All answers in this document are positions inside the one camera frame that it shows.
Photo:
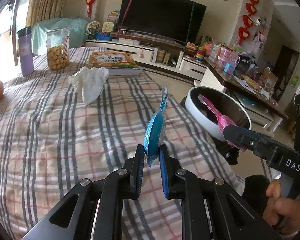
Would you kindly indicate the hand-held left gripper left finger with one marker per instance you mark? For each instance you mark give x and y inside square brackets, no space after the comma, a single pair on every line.
[140,172]

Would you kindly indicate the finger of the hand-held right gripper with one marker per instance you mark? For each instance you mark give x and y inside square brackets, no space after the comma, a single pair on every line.
[250,142]

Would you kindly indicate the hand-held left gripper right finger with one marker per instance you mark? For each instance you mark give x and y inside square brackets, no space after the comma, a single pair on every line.
[163,177]

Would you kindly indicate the blue round packet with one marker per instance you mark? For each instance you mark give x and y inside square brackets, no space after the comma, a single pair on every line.
[153,135]

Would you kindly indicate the white bin with black liner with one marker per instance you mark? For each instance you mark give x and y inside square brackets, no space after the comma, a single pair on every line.
[193,102]

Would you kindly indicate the person's right forearm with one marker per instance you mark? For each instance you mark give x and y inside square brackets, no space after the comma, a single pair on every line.
[290,235]

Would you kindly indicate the person's right hand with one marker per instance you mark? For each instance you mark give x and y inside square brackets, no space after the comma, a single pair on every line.
[287,212]

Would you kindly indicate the person's dark trouser leg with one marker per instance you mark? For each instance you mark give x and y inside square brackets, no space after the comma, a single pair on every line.
[255,187]

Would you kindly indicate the plaid tablecloth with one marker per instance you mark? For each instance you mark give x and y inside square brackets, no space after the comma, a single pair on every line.
[65,142]

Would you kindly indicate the dark wooden door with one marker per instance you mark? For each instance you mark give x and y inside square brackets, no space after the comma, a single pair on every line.
[290,65]

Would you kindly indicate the pink plastic storage box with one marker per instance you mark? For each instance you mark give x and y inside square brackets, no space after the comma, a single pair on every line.
[228,55]

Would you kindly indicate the crumpled white tissue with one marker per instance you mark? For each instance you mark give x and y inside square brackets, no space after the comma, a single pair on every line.
[90,82]

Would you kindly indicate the orange children's book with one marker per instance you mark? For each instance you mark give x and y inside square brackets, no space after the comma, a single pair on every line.
[112,61]

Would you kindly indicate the white television cabinet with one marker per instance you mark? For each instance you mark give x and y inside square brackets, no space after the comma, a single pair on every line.
[150,52]

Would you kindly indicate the clear cookie jar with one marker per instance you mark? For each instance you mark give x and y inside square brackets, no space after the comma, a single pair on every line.
[57,55]

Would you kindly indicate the colourful toy board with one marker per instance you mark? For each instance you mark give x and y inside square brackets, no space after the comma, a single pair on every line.
[108,27]

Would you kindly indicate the toy ferris wheel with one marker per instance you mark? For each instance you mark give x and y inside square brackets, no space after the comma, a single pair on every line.
[93,30]

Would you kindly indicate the black flat television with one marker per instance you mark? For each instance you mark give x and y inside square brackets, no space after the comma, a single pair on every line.
[162,15]

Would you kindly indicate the teal covered furniture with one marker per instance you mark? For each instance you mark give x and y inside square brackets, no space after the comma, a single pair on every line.
[60,32]

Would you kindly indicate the purple drinking bottle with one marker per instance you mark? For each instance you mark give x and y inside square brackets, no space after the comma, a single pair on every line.
[26,52]

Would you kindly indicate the beige curtain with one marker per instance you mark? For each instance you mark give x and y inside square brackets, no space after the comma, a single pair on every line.
[45,0]

